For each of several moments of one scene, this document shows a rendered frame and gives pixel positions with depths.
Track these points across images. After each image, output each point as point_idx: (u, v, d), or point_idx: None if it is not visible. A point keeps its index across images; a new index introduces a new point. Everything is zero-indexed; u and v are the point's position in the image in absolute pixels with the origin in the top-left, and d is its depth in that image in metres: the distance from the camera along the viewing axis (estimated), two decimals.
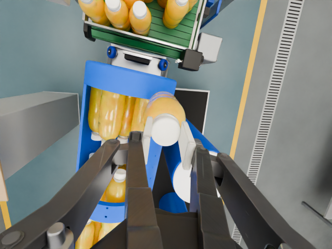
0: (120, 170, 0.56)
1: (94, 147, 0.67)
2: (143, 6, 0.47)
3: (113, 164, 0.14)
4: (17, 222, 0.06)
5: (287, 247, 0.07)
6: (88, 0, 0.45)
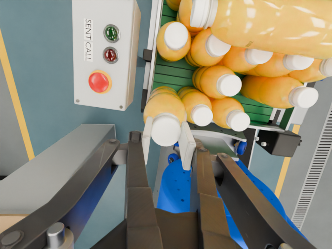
0: None
1: None
2: (245, 119, 0.32)
3: (113, 164, 0.14)
4: (17, 222, 0.06)
5: (287, 247, 0.07)
6: (173, 143, 0.22)
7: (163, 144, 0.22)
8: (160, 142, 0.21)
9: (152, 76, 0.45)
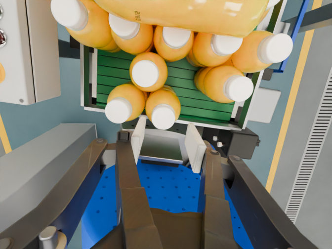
0: None
1: None
2: (168, 115, 0.27)
3: (100, 164, 0.14)
4: (4, 229, 0.06)
5: None
6: None
7: None
8: None
9: (87, 67, 0.39)
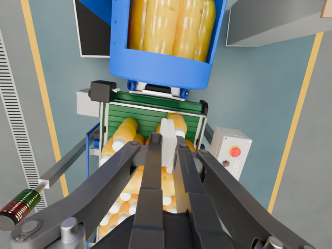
0: None
1: None
2: None
3: (134, 166, 0.14)
4: (38, 212, 0.07)
5: (274, 240, 0.07)
6: None
7: None
8: None
9: (199, 136, 0.70)
